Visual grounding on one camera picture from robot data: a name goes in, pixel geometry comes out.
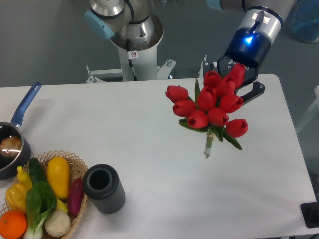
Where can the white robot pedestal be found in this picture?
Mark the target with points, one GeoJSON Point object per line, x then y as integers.
{"type": "Point", "coordinates": [135, 66]}

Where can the purple eggplant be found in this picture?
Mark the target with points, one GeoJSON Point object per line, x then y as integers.
{"type": "Point", "coordinates": [75, 196]}

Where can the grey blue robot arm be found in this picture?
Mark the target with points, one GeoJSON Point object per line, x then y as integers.
{"type": "Point", "coordinates": [136, 33]}

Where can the brown bread in pan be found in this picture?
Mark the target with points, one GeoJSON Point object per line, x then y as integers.
{"type": "Point", "coordinates": [11, 147]}

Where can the blue translucent container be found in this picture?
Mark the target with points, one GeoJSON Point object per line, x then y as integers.
{"type": "Point", "coordinates": [303, 21]}

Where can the yellow banana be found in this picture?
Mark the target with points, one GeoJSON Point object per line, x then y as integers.
{"type": "Point", "coordinates": [61, 206]}

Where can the green bok choy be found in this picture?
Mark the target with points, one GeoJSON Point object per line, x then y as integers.
{"type": "Point", "coordinates": [40, 201]}

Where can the dark grey ribbed vase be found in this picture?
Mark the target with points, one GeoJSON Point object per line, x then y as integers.
{"type": "Point", "coordinates": [101, 183]}

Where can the beige round bun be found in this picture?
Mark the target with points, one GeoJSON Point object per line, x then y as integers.
{"type": "Point", "coordinates": [57, 224]}

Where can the red tulip bouquet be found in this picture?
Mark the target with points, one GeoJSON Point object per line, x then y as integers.
{"type": "Point", "coordinates": [209, 111]}

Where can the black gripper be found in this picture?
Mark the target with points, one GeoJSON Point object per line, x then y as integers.
{"type": "Point", "coordinates": [247, 48]}

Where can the black device at edge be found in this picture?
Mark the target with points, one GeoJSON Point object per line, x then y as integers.
{"type": "Point", "coordinates": [310, 212]}

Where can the woven wicker basket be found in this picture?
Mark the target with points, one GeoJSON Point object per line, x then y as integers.
{"type": "Point", "coordinates": [77, 170]}

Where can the dark green cucumber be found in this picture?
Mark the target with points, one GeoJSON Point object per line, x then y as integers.
{"type": "Point", "coordinates": [36, 171]}

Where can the orange fruit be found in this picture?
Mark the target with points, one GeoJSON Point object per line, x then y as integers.
{"type": "Point", "coordinates": [13, 224]}

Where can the blue handled saucepan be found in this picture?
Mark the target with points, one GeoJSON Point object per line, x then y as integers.
{"type": "Point", "coordinates": [8, 165]}

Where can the yellow bell pepper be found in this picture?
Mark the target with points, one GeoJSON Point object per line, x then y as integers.
{"type": "Point", "coordinates": [16, 197]}

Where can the yellow squash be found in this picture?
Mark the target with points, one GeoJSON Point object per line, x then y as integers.
{"type": "Point", "coordinates": [58, 176]}

